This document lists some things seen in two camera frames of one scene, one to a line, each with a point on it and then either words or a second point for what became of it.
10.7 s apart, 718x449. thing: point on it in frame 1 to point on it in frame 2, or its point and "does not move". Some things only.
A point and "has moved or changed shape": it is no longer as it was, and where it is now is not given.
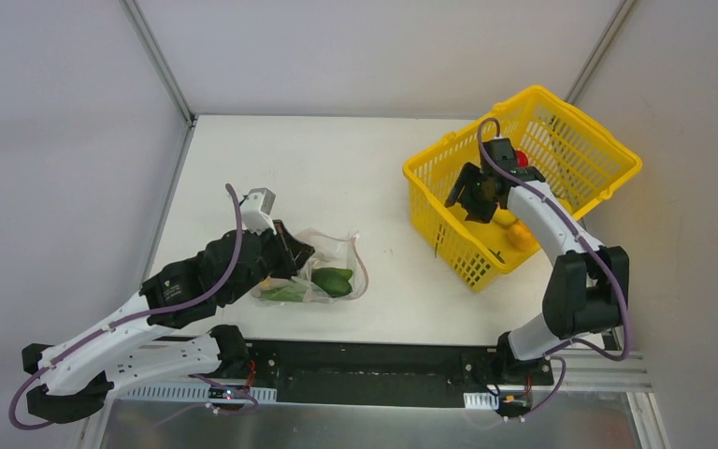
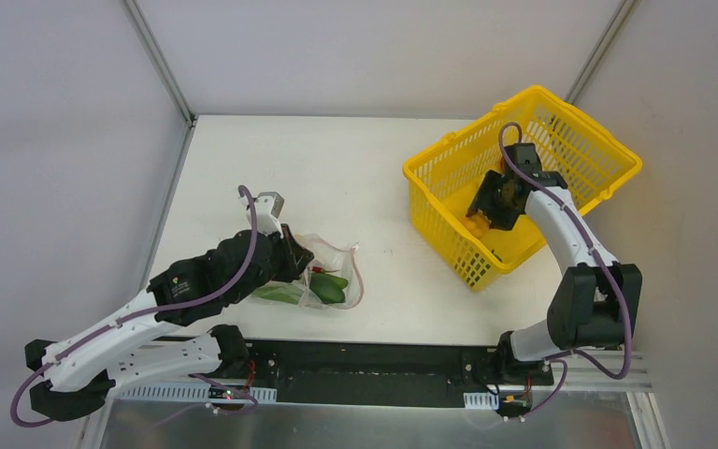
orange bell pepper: (521, 236) to (477, 224)
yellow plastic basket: (581, 158) does not move
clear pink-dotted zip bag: (336, 271) has moved or changed shape
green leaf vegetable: (287, 293) does not move
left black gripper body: (281, 249) does not move
